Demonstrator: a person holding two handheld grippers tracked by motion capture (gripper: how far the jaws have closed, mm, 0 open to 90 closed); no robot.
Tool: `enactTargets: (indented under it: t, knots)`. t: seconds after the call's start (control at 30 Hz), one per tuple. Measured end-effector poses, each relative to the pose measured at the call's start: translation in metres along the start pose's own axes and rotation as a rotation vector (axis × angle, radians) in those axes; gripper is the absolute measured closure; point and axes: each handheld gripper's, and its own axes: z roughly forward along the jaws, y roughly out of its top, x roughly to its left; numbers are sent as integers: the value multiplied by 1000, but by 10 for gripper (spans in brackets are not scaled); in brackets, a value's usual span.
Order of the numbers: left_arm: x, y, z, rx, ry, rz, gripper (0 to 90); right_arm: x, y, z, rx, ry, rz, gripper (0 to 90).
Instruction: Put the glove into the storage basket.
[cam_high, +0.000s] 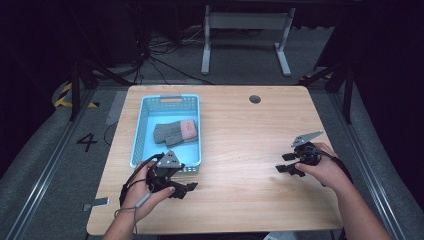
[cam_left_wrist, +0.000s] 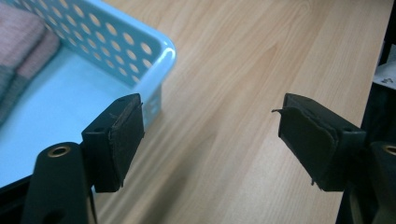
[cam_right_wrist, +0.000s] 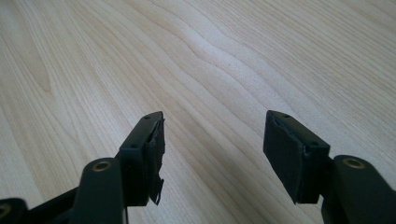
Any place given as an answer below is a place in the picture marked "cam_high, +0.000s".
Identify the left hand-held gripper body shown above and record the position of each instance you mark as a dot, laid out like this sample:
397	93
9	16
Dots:
163	175

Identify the black metal stand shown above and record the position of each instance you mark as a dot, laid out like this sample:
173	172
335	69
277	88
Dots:
346	90
77	86

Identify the grey tape strip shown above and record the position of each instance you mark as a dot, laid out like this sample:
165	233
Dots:
100	202

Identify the person's right hand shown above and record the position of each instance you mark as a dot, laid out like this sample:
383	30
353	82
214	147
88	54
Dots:
328	170

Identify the grey metal floor rail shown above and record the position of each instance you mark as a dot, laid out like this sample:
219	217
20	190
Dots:
373	173
50	160

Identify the white metal desk frame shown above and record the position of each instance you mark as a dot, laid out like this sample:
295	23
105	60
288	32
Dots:
246	20

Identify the grey and pink sock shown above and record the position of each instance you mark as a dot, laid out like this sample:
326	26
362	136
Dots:
170	128

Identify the person's left hand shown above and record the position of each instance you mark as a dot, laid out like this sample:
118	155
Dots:
140	196

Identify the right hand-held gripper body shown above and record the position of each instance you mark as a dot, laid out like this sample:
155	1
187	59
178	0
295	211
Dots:
308	153

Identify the light blue plastic basket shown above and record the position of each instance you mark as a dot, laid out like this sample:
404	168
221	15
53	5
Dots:
150	113

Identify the yellow black hazard tape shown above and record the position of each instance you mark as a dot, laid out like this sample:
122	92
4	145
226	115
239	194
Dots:
63	96

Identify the white object at table edge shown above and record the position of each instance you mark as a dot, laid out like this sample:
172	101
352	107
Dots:
276	236

